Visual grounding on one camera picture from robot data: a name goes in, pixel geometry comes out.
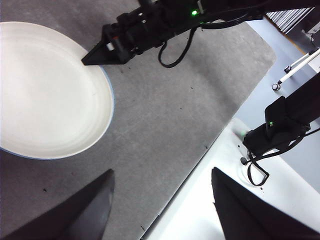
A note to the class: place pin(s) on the blue round plate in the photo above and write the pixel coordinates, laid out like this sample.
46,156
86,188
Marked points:
113,100

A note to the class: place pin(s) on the white round plate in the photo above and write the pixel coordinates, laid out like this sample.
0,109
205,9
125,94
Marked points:
50,95

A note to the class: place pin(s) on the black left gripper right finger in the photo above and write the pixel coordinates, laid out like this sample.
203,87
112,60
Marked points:
250,217

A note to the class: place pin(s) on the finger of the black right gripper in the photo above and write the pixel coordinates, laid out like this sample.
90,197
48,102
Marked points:
102,56

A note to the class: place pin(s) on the grey ribbed panel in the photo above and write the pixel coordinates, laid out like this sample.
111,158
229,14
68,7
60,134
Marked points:
287,18

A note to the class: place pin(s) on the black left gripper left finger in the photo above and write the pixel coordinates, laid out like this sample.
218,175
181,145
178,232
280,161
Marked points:
75,215

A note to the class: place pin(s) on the white tripod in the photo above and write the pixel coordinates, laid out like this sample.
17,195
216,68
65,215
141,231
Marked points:
297,67

